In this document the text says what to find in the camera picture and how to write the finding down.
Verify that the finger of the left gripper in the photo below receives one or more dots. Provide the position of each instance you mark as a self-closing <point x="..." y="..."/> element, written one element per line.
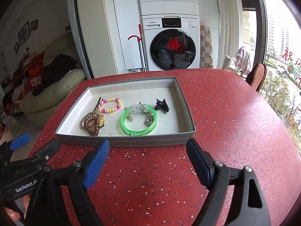
<point x="47" y="150"/>
<point x="8" y="148"/>

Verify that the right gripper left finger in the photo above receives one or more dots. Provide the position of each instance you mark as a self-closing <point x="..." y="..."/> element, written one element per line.
<point x="94" y="162"/>

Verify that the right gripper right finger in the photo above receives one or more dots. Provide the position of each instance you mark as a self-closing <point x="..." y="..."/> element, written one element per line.
<point x="202" y="163"/>

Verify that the green plastic bangle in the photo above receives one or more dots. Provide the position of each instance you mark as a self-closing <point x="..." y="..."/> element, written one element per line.
<point x="138" y="126"/>

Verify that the silver heart pendant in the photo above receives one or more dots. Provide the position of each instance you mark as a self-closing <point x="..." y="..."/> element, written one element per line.
<point x="149" y="118"/>

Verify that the black claw hair clip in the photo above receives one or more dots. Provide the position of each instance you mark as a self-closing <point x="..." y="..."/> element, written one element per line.
<point x="161" y="105"/>

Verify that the beige bunny hair clip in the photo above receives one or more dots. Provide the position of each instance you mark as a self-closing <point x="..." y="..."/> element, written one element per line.
<point x="130" y="117"/>

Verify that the grey jewelry tray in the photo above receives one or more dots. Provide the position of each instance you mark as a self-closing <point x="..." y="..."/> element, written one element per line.
<point x="173" y="128"/>

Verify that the cream leather sofa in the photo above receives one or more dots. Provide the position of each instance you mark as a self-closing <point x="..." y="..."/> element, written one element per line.
<point x="39" y="109"/>

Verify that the red printed cloth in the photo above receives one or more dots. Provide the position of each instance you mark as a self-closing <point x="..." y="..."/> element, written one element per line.
<point x="25" y="79"/>

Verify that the black clothing on sofa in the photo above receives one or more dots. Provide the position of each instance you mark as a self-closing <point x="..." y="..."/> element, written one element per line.
<point x="53" y="72"/>

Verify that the brown wooden chair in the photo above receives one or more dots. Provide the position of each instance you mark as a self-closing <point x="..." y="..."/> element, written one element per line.
<point x="257" y="76"/>

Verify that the checkered hanging towel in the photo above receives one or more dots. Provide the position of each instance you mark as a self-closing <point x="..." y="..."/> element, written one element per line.
<point x="206" y="47"/>

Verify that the pink cloth on chair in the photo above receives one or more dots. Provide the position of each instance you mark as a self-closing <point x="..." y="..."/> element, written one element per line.
<point x="243" y="60"/>

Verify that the white washing machine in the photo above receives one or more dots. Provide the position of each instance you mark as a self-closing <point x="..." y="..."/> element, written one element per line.
<point x="171" y="41"/>

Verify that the white cabinet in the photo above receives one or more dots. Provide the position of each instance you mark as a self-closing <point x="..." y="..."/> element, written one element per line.
<point x="105" y="27"/>

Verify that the red handled mop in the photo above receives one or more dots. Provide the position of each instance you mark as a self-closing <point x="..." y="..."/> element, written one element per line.
<point x="140" y="46"/>

